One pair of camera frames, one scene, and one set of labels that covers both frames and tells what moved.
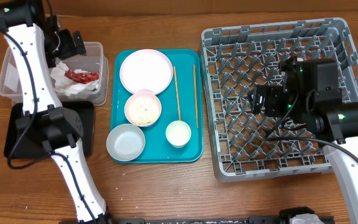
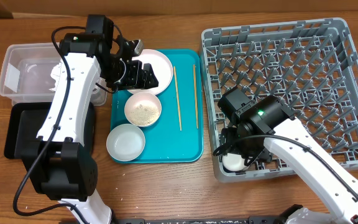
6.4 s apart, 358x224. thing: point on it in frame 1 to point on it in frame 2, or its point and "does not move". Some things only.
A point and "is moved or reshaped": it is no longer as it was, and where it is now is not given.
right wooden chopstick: [194, 79] does not move
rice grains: [144, 119] is moved or reshaped
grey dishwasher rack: [237, 59] does not move
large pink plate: [146, 70] does not move
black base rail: [265, 219] does not move
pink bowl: [143, 109] does not move
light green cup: [178, 134] to [234, 162]
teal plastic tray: [182, 100] does not move
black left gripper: [69, 48] to [135, 79]
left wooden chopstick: [177, 95] does not move
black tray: [19, 146] does not move
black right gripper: [271, 94] to [229, 144]
